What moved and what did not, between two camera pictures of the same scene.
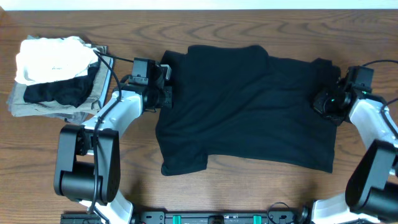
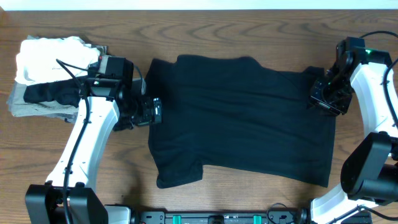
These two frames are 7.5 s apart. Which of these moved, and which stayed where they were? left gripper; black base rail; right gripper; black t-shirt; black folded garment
Moved: right gripper; black t-shirt; left gripper
Stayed: black folded garment; black base rail
